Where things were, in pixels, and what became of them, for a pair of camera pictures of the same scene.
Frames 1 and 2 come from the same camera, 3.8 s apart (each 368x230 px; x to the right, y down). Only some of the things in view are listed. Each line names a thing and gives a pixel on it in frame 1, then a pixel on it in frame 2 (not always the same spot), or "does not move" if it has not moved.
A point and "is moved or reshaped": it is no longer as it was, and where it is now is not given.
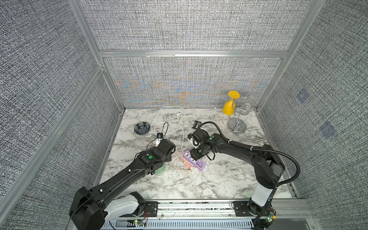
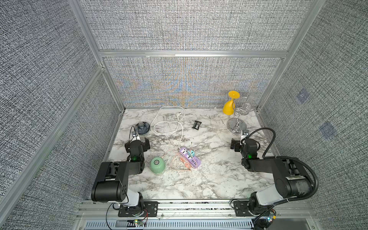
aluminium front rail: x=218 y=214 does not move
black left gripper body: x=168 y=159 -> x=144 y=146
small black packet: x=196 y=124 does not move
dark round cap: x=142 y=128 does not move
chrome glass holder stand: x=237 y=125 does not move
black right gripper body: x=198 y=153 -> x=237 y=147
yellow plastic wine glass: x=229 y=107 does not move
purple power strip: x=198 y=164 is moved or reshaped
